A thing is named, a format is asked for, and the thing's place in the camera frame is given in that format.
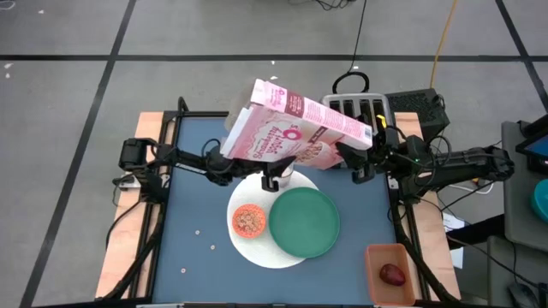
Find blue white patterned bowl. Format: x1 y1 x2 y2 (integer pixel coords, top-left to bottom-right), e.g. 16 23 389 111
231 203 267 239

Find pink strawberry yogurt cereal box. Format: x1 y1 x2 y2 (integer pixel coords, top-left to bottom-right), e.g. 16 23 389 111
220 78 373 171

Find black computer box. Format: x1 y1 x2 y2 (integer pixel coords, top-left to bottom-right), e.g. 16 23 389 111
384 88 450 142

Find grey side cart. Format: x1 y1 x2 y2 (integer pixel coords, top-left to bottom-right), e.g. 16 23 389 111
500 121 548 253

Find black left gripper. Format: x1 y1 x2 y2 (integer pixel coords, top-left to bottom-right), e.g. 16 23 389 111
207 147 296 193

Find round white woven placemat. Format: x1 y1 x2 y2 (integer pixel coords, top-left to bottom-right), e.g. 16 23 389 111
226 169 320 270

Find white cable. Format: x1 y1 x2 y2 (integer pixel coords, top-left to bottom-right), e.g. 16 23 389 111
447 173 494 196

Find black tablet screen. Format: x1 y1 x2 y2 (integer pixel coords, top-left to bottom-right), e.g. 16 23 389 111
515 113 548 175

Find orange rectangular plastic tray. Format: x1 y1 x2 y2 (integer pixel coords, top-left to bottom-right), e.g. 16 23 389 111
364 243 416 307

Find black toaster power cable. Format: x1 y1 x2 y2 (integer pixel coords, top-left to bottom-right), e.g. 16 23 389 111
332 0 370 94

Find teal round dish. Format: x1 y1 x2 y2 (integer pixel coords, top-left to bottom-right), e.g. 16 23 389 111
530 178 548 223

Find stainless steel four-slot toaster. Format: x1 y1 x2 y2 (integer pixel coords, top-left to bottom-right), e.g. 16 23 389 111
320 92 395 132

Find yellow cable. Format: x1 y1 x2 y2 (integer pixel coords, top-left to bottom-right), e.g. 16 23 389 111
430 0 459 90

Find dark red plum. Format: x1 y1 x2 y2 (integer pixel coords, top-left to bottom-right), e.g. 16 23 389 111
378 263 407 287

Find green plate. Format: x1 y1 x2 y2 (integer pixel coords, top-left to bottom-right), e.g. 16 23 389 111
268 187 341 259

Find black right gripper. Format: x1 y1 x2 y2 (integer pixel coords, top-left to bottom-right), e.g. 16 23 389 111
336 126 423 185

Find black computer mouse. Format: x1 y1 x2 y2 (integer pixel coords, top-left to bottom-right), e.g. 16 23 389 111
508 281 541 308

